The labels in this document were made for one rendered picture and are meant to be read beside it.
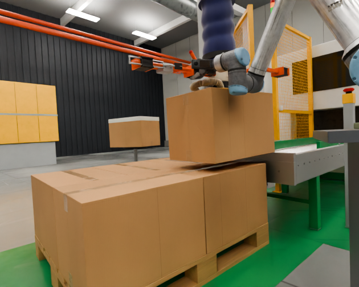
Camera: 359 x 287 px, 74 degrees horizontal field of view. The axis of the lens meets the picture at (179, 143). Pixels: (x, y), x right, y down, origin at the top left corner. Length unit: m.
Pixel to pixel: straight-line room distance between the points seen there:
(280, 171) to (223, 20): 1.03
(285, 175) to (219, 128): 0.63
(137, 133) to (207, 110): 1.99
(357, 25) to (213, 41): 0.83
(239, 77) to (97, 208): 0.85
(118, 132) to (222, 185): 2.33
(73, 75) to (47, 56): 1.29
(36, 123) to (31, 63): 4.27
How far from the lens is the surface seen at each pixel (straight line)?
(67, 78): 12.52
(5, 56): 12.04
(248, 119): 1.51
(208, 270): 1.40
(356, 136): 0.95
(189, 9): 9.08
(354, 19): 1.06
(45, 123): 8.49
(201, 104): 1.32
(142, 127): 3.18
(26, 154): 8.38
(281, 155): 1.72
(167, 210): 1.10
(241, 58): 1.23
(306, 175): 1.88
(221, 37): 1.64
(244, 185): 1.51
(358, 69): 0.99
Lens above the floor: 0.76
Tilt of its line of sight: 2 degrees down
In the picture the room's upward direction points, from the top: 3 degrees counter-clockwise
